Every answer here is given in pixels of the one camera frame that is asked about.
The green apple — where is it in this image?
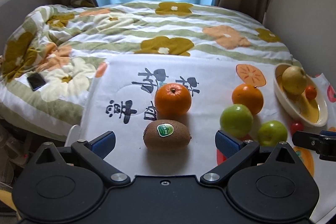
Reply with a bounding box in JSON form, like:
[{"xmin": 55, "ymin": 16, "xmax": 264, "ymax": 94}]
[
  {"xmin": 257, "ymin": 121, "xmax": 288, "ymax": 147},
  {"xmin": 219, "ymin": 104, "xmax": 253, "ymax": 139}
]

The floral striped duvet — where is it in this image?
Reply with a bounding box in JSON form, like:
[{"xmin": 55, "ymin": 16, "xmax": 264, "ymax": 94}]
[{"xmin": 1, "ymin": 1, "xmax": 298, "ymax": 141}]

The large orange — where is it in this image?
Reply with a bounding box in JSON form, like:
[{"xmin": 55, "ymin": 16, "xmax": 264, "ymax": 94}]
[{"xmin": 231, "ymin": 84, "xmax": 264, "ymax": 115}]

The small mandarin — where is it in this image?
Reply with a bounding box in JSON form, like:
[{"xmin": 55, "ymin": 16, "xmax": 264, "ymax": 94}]
[{"xmin": 305, "ymin": 85, "xmax": 317, "ymax": 101}]

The white fruit print cloth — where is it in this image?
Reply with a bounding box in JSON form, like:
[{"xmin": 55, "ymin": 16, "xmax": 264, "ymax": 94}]
[{"xmin": 64, "ymin": 53, "xmax": 336, "ymax": 223}]

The yellow pear apple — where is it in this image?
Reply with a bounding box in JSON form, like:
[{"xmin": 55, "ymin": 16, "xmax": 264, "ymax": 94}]
[{"xmin": 281, "ymin": 66, "xmax": 307, "ymax": 96}]

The yellow floral pillow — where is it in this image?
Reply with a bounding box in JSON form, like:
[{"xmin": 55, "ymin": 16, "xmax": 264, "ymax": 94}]
[{"xmin": 70, "ymin": 0, "xmax": 96, "ymax": 8}]

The medium orange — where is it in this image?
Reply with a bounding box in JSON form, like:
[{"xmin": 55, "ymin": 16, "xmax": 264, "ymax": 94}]
[{"xmin": 154, "ymin": 83, "xmax": 192, "ymax": 118}]

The cherry tomato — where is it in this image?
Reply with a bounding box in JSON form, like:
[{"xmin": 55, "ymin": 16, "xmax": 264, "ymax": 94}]
[{"xmin": 290, "ymin": 121, "xmax": 304, "ymax": 135}]

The black phone on duvet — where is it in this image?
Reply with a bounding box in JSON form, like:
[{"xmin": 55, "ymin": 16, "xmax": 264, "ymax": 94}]
[{"xmin": 27, "ymin": 73, "xmax": 47, "ymax": 92}]

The brown kiwi with sticker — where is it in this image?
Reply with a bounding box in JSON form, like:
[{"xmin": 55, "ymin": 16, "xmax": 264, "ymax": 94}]
[{"xmin": 143, "ymin": 119, "xmax": 192, "ymax": 152}]

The cream yellow duck bowl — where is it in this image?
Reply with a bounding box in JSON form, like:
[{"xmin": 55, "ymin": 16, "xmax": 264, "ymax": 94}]
[{"xmin": 273, "ymin": 63, "xmax": 328, "ymax": 127}]

